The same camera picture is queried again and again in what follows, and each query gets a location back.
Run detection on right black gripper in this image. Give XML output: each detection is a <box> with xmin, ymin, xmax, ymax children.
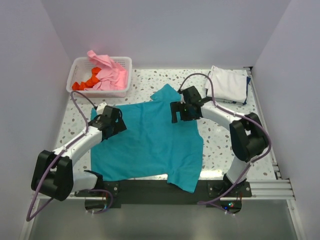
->
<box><xmin>170</xmin><ymin>100</ymin><xmax>200</xmax><ymax>124</ymax></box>

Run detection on teal t shirt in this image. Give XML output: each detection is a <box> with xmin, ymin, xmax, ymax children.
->
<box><xmin>90</xmin><ymin>84</ymin><xmax>204</xmax><ymax>193</ymax></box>

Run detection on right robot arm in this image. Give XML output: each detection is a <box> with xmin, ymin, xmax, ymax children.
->
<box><xmin>170</xmin><ymin>86</ymin><xmax>271</xmax><ymax>197</ymax></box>

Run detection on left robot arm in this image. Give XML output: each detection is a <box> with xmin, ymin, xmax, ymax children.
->
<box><xmin>31</xmin><ymin>104</ymin><xmax>127</xmax><ymax>201</ymax></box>

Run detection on pink t shirt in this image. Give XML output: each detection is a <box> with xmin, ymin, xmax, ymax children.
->
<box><xmin>86</xmin><ymin>50</ymin><xmax>128</xmax><ymax>91</ymax></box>

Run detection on orange t shirt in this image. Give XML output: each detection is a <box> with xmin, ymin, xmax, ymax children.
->
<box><xmin>71</xmin><ymin>67</ymin><xmax>101</xmax><ymax>91</ymax></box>

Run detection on folded white t shirt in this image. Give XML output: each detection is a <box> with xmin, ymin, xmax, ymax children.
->
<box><xmin>208</xmin><ymin>65</ymin><xmax>251</xmax><ymax>105</ymax></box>

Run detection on white plastic basket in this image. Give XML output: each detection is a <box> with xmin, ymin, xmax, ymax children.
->
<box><xmin>66</xmin><ymin>50</ymin><xmax>133</xmax><ymax>98</ymax></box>

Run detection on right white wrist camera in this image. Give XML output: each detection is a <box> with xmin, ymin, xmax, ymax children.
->
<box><xmin>179</xmin><ymin>95</ymin><xmax>186</xmax><ymax>104</ymax></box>

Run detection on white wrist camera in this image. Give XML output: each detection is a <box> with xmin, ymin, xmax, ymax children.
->
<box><xmin>179</xmin><ymin>95</ymin><xmax>186</xmax><ymax>104</ymax></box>
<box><xmin>95</xmin><ymin>102</ymin><xmax>108</xmax><ymax>115</ymax></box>

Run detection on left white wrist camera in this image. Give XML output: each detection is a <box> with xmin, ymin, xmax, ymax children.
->
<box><xmin>95</xmin><ymin>102</ymin><xmax>108</xmax><ymax>115</ymax></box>

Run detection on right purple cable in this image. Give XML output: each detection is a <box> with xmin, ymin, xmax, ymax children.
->
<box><xmin>178</xmin><ymin>72</ymin><xmax>273</xmax><ymax>208</ymax></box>

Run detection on purple cable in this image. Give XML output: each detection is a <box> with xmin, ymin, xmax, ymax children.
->
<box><xmin>25</xmin><ymin>90</ymin><xmax>101</xmax><ymax>222</ymax></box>
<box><xmin>178</xmin><ymin>72</ymin><xmax>273</xmax><ymax>208</ymax></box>

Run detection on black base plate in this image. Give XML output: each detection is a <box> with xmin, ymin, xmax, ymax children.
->
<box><xmin>74</xmin><ymin>178</ymin><xmax>251</xmax><ymax>216</ymax></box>

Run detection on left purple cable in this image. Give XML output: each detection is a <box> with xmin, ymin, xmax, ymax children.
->
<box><xmin>25</xmin><ymin>90</ymin><xmax>101</xmax><ymax>222</ymax></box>

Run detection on aluminium frame rail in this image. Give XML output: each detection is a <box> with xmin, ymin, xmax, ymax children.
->
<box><xmin>244</xmin><ymin>66</ymin><xmax>296</xmax><ymax>201</ymax></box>

